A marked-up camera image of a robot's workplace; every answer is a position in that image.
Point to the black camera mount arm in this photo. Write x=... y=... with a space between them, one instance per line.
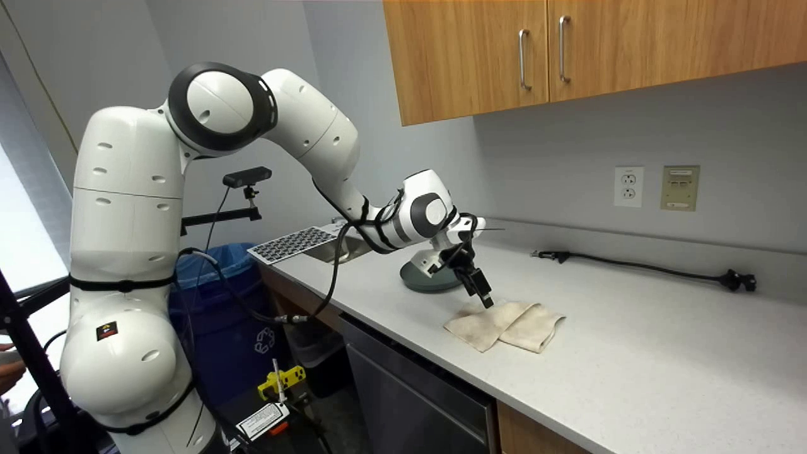
x=219 y=217

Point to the person forearm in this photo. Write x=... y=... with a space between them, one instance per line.
x=8 y=365

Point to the white wall power outlet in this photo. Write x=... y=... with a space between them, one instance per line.
x=630 y=184

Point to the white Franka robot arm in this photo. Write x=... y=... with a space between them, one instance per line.
x=128 y=253

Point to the grey grid drying rack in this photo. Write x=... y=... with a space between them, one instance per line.
x=291 y=243

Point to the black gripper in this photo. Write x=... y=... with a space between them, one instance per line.
x=465 y=266

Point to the black tripod stand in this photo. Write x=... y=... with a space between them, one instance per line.
x=28 y=354

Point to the black camera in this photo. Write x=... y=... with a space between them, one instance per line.
x=249 y=176

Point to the white red power strip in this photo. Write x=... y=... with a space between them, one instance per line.
x=263 y=421

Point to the wooden sink base cabinet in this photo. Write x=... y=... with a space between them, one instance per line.
x=298 y=312

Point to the black dishwasher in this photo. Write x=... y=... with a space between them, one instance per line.
x=413 y=393

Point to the wall power outlets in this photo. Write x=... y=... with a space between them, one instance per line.
x=679 y=188

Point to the blue recycling bin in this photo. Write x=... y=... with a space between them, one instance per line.
x=228 y=328

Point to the wooden wall cabinet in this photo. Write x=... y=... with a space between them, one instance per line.
x=656 y=46

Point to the beige stained cloth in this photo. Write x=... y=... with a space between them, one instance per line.
x=513 y=326

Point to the yellow clamp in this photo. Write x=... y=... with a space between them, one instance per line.
x=282 y=379

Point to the steel sink basin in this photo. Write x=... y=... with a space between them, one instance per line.
x=345 y=251

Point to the dark green round plate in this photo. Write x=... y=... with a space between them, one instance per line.
x=424 y=278

